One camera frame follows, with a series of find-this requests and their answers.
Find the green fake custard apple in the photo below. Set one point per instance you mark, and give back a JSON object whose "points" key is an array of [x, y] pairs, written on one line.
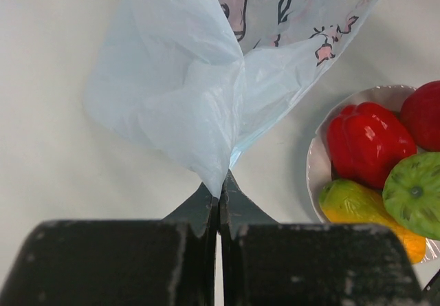
{"points": [[411, 194]]}

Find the red fake apple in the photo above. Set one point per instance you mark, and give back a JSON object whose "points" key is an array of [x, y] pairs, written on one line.
{"points": [[420, 115]]}

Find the yellow green fake mango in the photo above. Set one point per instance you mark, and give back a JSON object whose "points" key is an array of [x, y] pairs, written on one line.
{"points": [[346, 201]]}

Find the white paper plate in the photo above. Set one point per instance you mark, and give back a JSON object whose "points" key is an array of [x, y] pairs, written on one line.
{"points": [[320, 170]]}

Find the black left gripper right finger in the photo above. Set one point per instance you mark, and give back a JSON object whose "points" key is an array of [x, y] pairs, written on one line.
{"points": [[270, 263]]}

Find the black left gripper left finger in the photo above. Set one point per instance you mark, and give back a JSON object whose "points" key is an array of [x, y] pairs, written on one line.
{"points": [[170, 261]]}

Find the red fake bell pepper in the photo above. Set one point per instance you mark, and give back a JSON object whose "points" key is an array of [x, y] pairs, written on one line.
{"points": [[366, 142]]}

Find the light blue plastic bag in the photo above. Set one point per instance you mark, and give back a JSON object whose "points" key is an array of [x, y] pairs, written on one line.
{"points": [[202, 80]]}

